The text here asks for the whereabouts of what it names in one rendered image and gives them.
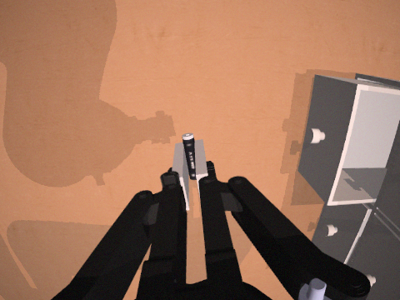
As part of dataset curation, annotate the black aaa battery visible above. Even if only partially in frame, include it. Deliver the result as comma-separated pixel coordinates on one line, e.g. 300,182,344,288
182,133,197,180

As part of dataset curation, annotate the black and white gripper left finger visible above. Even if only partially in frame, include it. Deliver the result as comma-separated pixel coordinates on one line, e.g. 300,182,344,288
51,142,189,300

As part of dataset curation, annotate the white chest of drawers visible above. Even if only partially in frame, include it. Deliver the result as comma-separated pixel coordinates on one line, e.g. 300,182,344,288
312,73,400,267

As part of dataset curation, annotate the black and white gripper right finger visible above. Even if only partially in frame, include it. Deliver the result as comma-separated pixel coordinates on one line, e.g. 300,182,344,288
194,139,371,300

